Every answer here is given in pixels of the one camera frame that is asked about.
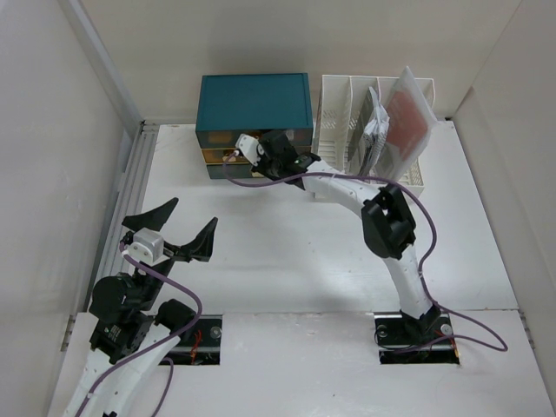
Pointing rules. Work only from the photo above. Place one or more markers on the aluminium rail frame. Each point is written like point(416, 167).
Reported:
point(131, 188)

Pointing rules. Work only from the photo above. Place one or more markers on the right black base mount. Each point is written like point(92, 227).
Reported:
point(401, 343)

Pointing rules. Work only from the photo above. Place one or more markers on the white four-slot file rack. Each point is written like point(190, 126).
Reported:
point(340, 103)

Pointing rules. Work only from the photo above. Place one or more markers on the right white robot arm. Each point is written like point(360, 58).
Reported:
point(387, 222)

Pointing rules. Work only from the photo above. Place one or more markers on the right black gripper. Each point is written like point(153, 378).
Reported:
point(261, 168)

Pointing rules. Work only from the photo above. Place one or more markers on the grey spiral setup guide booklet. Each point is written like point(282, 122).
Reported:
point(369, 135)

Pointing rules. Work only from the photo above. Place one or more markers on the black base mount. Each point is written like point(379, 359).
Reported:
point(401, 343)
point(202, 345)

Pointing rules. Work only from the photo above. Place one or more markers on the clear zip pouch red card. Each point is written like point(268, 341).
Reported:
point(411, 122)

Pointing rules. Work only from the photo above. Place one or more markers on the teal drawer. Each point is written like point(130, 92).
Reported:
point(220, 139)
point(235, 171)

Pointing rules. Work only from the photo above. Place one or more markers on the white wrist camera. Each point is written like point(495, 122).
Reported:
point(146, 246)
point(250, 148)

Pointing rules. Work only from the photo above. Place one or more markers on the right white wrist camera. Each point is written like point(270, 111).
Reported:
point(250, 148)

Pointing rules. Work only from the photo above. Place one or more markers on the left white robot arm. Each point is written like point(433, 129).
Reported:
point(140, 316)

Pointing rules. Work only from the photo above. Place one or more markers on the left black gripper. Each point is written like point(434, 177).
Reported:
point(199, 248)

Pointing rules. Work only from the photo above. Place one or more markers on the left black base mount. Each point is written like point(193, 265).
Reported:
point(202, 345)

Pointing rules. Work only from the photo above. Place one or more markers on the teal desktop drawer cabinet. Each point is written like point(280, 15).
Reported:
point(255, 101)

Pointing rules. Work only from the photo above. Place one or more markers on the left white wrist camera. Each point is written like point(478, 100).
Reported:
point(146, 246)

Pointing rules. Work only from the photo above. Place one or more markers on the yellow drawer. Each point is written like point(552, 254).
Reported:
point(220, 156)

